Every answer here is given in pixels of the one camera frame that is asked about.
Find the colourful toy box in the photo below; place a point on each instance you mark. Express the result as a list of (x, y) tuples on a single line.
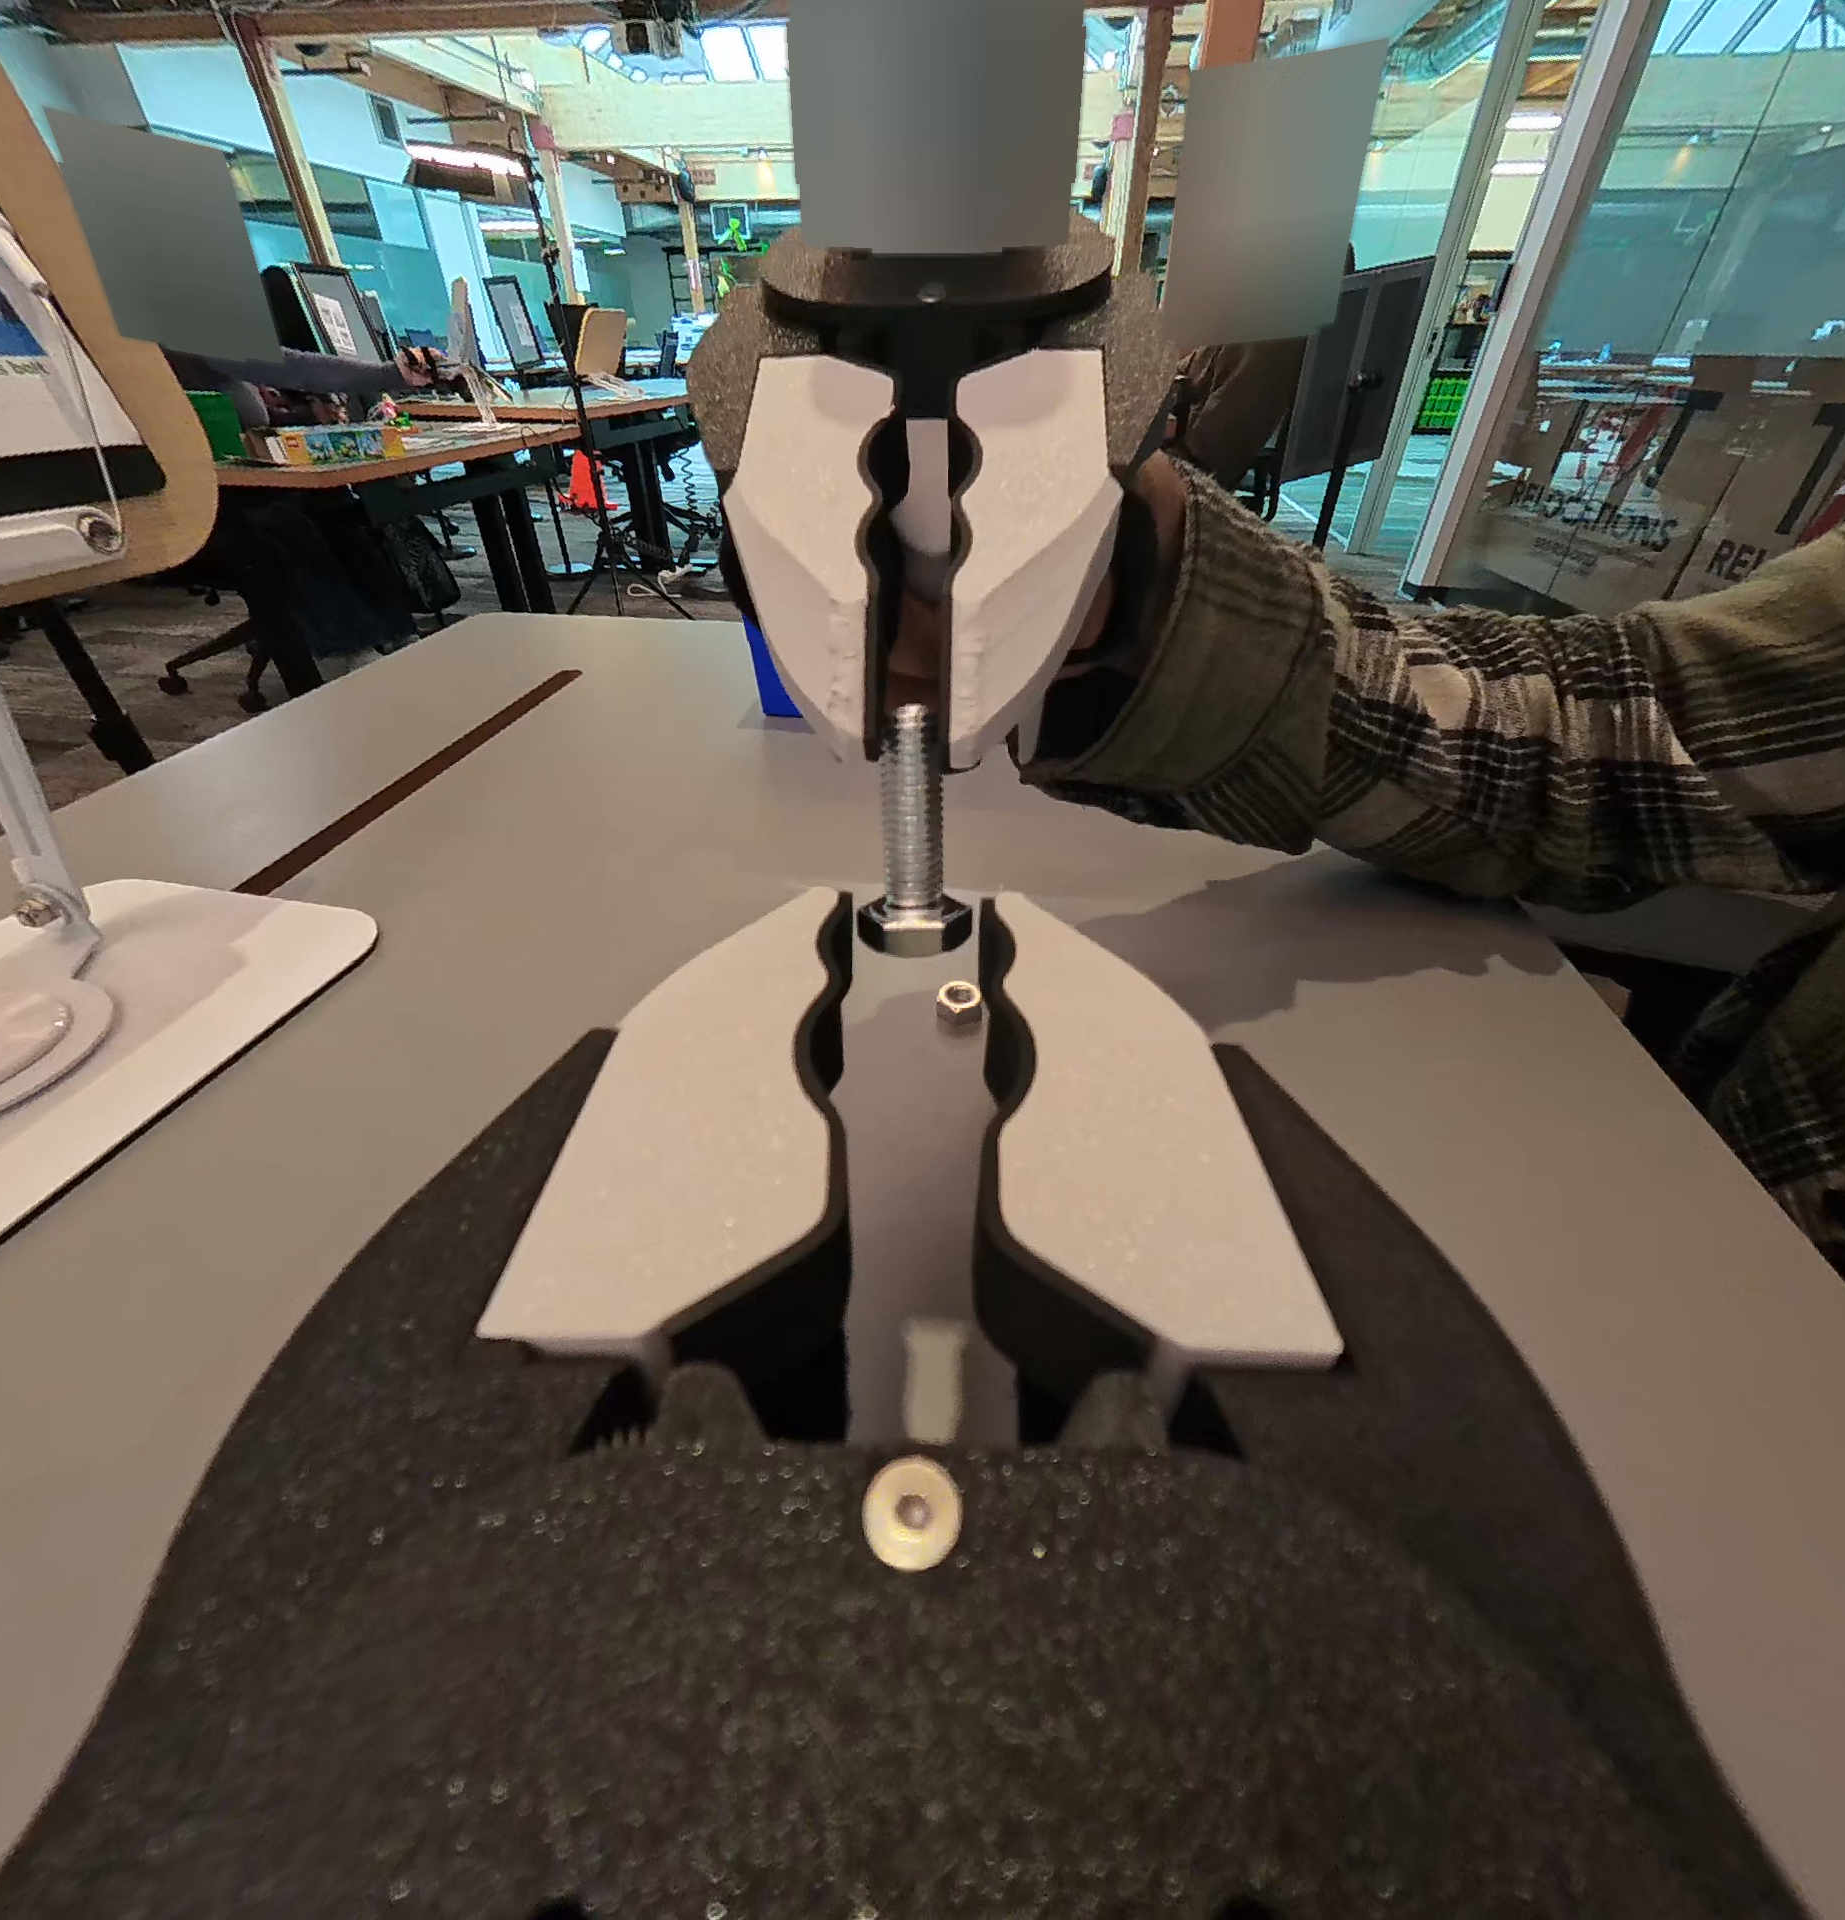
[(338, 443)]

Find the black display panel on stand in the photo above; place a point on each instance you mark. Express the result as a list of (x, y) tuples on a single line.
[(1373, 376)]

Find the black office chair with jacket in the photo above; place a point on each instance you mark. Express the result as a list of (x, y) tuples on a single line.
[(338, 586)]

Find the person in plaid shirt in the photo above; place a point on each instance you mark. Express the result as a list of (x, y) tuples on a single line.
[(1807, 1080)]

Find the silver hex bolt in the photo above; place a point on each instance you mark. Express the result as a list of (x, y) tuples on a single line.
[(909, 841)]

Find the black camera tripod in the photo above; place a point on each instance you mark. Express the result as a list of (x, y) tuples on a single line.
[(622, 516)]

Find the wood-framed sign board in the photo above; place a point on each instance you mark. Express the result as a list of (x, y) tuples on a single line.
[(190, 481)]

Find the wooden-top office desk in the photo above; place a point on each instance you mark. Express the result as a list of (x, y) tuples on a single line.
[(458, 445)]

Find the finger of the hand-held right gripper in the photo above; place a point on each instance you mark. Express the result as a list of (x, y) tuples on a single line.
[(1042, 510), (802, 510)]

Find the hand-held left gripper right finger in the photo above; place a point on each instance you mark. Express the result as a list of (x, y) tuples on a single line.
[(1163, 1185)]

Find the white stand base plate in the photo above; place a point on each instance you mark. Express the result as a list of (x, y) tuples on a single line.
[(217, 1021)]

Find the person's right hand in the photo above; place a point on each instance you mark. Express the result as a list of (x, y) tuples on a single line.
[(916, 646)]

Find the person's right forearm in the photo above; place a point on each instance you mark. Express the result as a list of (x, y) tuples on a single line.
[(1462, 720)]

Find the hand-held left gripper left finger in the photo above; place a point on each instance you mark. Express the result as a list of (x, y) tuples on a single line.
[(668, 1171)]

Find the orange traffic cone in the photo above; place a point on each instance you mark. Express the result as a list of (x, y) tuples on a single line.
[(581, 487)]

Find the green plastic crate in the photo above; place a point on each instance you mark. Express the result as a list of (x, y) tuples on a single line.
[(217, 426)]

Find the blue plastic bin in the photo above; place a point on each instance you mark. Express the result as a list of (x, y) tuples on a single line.
[(770, 675)]

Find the green shelf items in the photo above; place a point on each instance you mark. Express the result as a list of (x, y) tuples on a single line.
[(1446, 405)]

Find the silver hex nut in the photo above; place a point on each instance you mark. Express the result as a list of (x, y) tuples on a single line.
[(945, 1016)]

